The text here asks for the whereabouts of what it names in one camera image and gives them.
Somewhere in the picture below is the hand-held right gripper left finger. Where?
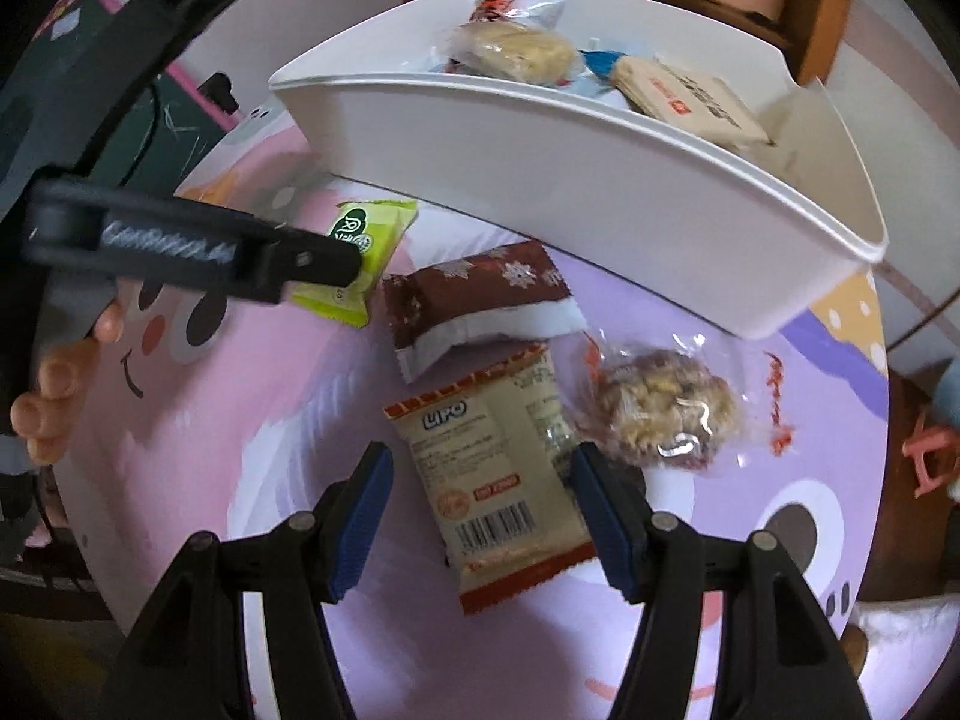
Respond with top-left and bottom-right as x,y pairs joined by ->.
97,441 -> 395,720

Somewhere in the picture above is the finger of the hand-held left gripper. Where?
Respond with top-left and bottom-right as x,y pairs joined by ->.
22,178 -> 365,308

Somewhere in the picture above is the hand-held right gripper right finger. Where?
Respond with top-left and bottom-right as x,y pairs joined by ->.
568,441 -> 875,720

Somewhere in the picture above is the beige packet with red edges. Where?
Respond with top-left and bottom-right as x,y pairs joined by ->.
382,341 -> 601,616

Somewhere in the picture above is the green snack packet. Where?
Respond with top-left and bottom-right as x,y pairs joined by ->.
291,200 -> 419,329

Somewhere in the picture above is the white plastic bin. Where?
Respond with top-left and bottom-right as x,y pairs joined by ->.
268,0 -> 890,340

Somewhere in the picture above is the beige packet with red label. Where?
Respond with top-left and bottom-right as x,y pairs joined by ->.
609,55 -> 777,149

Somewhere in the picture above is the person's left hand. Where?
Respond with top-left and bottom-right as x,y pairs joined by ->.
11,300 -> 126,466

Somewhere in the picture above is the clear nut cluster packet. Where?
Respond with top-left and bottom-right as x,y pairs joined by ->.
581,330 -> 796,475

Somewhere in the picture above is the cartoon printed table cover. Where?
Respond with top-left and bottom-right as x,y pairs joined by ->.
56,101 -> 893,720

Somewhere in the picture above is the brown snowflake snack packet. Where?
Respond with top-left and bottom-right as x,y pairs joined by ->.
381,240 -> 590,383

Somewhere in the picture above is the white pillow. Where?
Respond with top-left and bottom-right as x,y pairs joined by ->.
855,598 -> 946,653

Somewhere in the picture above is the pink plastic stool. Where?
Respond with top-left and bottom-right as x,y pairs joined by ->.
902,424 -> 960,497

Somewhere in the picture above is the pale yellow snack packet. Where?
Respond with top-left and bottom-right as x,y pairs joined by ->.
439,21 -> 582,87

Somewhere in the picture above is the red and white snack packet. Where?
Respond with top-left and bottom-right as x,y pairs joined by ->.
469,0 -> 567,25

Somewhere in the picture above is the green chalkboard with pink frame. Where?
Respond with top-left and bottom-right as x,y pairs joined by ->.
30,0 -> 248,192

